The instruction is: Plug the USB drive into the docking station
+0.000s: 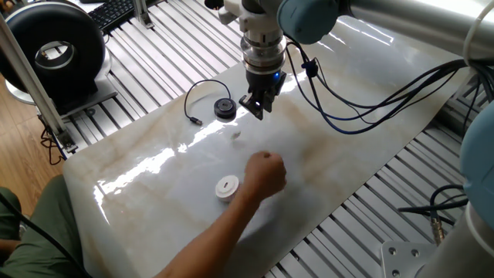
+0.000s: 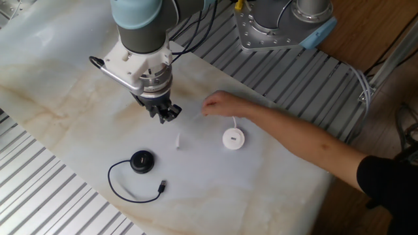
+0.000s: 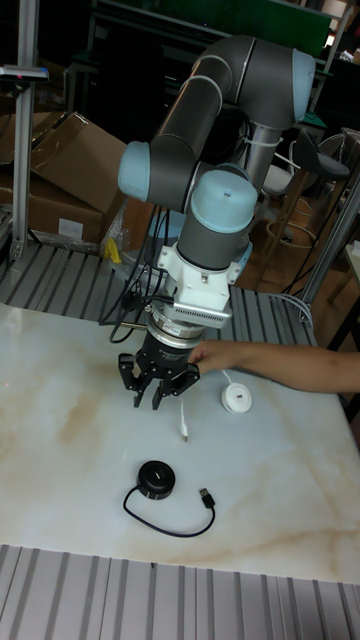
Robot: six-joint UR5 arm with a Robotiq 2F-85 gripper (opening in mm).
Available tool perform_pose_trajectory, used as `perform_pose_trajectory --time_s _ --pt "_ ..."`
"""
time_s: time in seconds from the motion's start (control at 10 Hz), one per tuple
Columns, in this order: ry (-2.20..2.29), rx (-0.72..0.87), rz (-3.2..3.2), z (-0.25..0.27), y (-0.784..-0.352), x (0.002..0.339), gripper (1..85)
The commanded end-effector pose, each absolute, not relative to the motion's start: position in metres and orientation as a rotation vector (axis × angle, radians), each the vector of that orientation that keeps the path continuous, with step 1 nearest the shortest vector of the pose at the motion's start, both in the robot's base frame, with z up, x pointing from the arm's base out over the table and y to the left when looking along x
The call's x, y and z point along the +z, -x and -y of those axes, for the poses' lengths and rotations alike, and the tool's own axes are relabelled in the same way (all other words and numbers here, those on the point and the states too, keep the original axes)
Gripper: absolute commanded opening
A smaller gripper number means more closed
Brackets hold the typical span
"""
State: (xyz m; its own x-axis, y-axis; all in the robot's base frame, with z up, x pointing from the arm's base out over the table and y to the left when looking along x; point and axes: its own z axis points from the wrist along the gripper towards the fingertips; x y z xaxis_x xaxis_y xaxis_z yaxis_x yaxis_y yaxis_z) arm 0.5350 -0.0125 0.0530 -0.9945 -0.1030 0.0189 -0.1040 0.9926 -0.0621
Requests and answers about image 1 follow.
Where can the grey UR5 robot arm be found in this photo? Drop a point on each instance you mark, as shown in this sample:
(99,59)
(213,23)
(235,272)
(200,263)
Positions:
(405,27)

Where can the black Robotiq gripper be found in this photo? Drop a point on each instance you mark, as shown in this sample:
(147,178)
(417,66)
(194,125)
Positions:
(266,81)

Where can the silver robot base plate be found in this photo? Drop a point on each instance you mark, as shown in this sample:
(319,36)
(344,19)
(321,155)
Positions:
(405,258)

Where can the black round USB hub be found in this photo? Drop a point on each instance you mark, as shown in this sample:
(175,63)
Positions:
(225,108)

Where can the black computer keyboard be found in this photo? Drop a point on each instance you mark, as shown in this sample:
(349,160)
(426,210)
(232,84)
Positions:
(112,13)

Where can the short aluminium post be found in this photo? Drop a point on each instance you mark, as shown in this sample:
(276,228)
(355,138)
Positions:
(143,15)

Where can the person's bare forearm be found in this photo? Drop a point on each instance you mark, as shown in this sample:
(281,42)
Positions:
(216,239)

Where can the grey device base plate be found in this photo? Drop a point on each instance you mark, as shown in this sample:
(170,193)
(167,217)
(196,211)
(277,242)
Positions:
(96,90)

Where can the white round USB hub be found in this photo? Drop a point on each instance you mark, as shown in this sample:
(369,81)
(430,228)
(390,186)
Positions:
(227,187)

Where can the aluminium frame post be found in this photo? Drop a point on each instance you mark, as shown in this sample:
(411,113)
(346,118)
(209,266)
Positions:
(31,85)

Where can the person's bare hand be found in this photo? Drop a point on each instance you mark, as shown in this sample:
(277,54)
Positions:
(266,173)

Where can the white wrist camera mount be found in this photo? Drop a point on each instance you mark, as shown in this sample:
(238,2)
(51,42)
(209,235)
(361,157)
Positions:
(243,11)

